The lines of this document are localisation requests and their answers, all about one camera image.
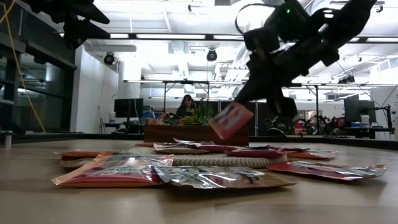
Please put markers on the silver metal post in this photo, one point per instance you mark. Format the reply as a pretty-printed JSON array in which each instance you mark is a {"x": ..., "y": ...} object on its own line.
[{"x": 7, "y": 138}]

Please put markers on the wooden three-compartment box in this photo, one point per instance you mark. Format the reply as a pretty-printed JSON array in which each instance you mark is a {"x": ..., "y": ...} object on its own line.
[{"x": 186, "y": 133}]

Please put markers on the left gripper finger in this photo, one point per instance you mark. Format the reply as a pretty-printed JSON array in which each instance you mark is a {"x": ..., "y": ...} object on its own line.
[{"x": 84, "y": 11}]

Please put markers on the red tea packet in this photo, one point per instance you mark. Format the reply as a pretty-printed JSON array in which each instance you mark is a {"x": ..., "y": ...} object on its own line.
[
  {"x": 168, "y": 119},
  {"x": 270, "y": 149},
  {"x": 214, "y": 147},
  {"x": 231, "y": 121},
  {"x": 255, "y": 153}
]

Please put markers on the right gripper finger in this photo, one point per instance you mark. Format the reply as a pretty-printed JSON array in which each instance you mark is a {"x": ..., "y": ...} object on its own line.
[{"x": 252, "y": 84}]

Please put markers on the white container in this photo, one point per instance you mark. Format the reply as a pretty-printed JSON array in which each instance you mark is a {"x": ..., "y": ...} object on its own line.
[
  {"x": 112, "y": 117},
  {"x": 365, "y": 120}
]

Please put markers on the black metal rack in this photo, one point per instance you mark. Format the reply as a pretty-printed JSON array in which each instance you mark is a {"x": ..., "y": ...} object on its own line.
[{"x": 186, "y": 82}]

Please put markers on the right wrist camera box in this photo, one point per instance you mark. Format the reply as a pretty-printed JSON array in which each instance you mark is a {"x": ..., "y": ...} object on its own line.
[{"x": 261, "y": 40}]

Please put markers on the person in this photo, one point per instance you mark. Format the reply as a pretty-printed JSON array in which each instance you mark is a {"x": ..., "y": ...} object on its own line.
[
  {"x": 339, "y": 124},
  {"x": 186, "y": 107}
]

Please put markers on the potted succulent plant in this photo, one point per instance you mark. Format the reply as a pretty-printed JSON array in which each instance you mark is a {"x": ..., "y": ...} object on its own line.
[{"x": 203, "y": 112}]

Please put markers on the black computer monitor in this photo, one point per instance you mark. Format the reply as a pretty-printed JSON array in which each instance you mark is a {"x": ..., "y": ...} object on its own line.
[
  {"x": 354, "y": 110},
  {"x": 128, "y": 108}
]

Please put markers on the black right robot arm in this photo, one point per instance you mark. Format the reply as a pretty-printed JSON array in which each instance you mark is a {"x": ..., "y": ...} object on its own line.
[{"x": 348, "y": 21}]

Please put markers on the black ceiling spotlight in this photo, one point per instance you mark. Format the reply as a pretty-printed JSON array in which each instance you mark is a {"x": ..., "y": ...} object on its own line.
[
  {"x": 211, "y": 55},
  {"x": 109, "y": 58}
]

